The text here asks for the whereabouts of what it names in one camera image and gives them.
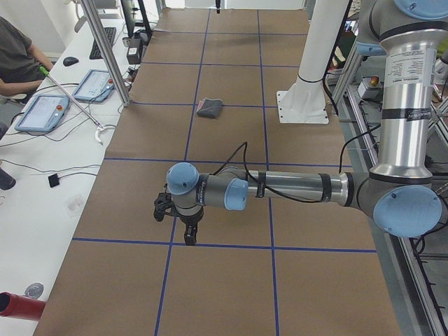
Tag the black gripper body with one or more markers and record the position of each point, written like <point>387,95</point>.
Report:
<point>189,219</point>

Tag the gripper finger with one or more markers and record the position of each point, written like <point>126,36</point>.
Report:
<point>190,234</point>

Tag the pink towel with grey back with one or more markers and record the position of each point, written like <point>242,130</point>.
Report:
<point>209,108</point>

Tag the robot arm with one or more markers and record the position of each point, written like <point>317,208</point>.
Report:
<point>396,193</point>

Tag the small black square device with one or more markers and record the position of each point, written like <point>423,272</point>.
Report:
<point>53,180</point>

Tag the brown paper table cover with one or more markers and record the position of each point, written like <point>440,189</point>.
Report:
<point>277,268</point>

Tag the far teach pendant tablet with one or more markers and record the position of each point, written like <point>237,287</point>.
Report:
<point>96,86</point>

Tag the teach pendant tablet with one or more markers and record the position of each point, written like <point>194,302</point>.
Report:
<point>43,114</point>
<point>96,86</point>

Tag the near teach pendant tablet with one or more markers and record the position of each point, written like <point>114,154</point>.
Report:
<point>43,114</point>

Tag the black power adapter box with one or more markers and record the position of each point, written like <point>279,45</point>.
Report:
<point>134,51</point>

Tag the round metal disc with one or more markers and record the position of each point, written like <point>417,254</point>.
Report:
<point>34,290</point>

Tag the black computer mouse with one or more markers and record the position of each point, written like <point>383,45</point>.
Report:
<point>69,61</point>

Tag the red cylinder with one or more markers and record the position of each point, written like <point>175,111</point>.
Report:
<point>21,307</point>

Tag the seated person in grey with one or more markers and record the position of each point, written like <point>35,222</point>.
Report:
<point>20,63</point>

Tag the grabber stick with green handle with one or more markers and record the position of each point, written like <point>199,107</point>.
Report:
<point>99,127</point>

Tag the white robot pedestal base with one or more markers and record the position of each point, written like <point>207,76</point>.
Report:
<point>304,102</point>

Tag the aluminium frame post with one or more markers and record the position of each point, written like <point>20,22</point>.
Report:
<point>99,34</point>

